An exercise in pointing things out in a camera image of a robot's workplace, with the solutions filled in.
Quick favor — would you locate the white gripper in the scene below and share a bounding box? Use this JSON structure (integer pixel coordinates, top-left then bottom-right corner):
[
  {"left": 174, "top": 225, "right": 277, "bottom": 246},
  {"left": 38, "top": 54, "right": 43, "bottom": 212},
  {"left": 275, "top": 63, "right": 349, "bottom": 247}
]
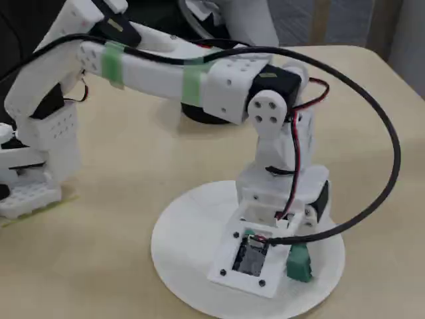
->
[{"left": 236, "top": 164, "right": 331, "bottom": 246}]

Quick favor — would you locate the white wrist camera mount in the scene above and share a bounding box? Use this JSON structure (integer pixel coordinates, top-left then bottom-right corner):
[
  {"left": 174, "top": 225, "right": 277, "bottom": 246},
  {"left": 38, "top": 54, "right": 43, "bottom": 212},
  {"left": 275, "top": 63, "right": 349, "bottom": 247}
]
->
[{"left": 207, "top": 203, "right": 301, "bottom": 289}]

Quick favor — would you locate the green cube block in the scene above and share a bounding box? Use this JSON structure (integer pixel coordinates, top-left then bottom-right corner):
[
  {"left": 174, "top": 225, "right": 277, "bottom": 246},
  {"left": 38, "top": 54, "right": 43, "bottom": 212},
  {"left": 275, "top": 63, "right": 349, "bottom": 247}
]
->
[{"left": 286, "top": 243, "right": 315, "bottom": 284}]

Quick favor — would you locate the green tape band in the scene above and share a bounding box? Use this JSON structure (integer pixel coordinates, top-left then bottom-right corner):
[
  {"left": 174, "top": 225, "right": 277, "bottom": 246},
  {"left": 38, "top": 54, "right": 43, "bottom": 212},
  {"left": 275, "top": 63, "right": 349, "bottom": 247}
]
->
[
  {"left": 100, "top": 42, "right": 126, "bottom": 90},
  {"left": 181, "top": 62, "right": 210, "bottom": 108}
]

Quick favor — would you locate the wooden post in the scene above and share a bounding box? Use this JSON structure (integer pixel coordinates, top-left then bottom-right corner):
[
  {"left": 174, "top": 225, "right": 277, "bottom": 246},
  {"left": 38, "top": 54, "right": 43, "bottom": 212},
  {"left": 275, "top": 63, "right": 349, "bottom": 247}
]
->
[{"left": 311, "top": 0, "right": 330, "bottom": 46}]

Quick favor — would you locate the yellow green base plate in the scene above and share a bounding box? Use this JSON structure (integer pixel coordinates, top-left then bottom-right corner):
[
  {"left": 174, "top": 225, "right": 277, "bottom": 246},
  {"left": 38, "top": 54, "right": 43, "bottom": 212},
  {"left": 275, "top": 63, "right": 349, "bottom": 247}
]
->
[{"left": 0, "top": 195, "right": 80, "bottom": 229}]

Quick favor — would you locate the white round plate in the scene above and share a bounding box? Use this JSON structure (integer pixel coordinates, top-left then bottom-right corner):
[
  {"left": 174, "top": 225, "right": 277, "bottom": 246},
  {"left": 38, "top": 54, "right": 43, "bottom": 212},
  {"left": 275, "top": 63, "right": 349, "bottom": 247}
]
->
[{"left": 151, "top": 180, "right": 346, "bottom": 316}]

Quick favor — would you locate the thin red black wire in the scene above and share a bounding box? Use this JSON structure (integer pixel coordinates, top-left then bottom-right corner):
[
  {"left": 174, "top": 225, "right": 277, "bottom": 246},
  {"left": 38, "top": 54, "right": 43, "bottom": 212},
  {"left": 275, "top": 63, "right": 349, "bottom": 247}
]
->
[
  {"left": 64, "top": 71, "right": 90, "bottom": 102},
  {"left": 275, "top": 78, "right": 330, "bottom": 222}
]

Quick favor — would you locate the black pot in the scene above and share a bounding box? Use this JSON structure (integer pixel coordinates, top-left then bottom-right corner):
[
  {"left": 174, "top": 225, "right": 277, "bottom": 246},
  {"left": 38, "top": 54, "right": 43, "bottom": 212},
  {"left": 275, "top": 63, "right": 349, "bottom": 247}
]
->
[{"left": 179, "top": 99, "right": 242, "bottom": 126}]

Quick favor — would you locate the thick black camera cable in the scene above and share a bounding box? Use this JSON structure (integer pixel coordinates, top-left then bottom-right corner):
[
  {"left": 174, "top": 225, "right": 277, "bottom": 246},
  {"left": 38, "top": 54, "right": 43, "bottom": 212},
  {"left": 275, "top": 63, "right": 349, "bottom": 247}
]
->
[{"left": 0, "top": 35, "right": 402, "bottom": 247}]

